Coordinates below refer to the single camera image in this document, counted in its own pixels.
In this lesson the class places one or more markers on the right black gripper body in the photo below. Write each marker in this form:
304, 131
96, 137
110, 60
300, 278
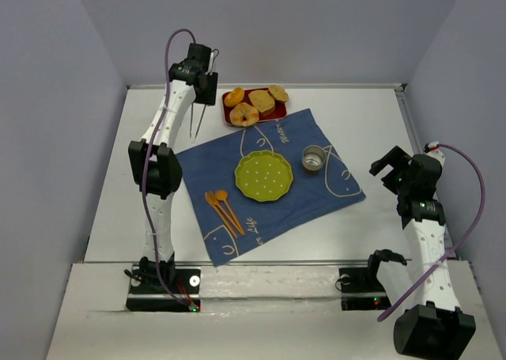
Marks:
391, 161

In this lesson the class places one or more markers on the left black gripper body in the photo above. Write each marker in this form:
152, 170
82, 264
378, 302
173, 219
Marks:
207, 89

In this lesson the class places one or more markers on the metal tongs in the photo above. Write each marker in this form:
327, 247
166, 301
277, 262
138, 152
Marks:
195, 127

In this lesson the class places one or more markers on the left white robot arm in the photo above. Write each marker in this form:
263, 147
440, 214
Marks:
154, 165

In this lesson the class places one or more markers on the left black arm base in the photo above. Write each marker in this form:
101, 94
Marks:
146, 294

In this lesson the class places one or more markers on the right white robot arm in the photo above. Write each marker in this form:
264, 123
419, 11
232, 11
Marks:
429, 321

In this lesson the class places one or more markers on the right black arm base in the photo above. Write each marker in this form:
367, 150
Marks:
359, 292

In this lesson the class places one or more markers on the brown bread slice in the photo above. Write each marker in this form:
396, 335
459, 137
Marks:
262, 101

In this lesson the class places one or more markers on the seeded bread roll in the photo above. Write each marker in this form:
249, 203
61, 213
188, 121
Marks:
278, 93

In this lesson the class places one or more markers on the small orange bagel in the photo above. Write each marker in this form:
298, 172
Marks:
234, 97

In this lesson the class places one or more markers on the large glazed bagel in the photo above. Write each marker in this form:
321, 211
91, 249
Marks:
244, 115

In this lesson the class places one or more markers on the red tray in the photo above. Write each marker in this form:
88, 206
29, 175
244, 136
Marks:
279, 112

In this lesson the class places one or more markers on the blue fish placemat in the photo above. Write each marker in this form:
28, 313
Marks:
210, 167

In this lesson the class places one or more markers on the metal cup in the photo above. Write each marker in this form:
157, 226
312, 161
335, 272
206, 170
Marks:
313, 159

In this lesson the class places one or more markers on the green dotted plate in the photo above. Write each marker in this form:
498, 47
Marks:
263, 176

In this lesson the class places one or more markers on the orange wooden spoon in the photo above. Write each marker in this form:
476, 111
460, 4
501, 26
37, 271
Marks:
222, 196

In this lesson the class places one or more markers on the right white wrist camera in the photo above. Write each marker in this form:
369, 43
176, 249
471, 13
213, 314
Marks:
432, 149

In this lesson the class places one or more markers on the aluminium front rail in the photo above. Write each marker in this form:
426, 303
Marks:
247, 263

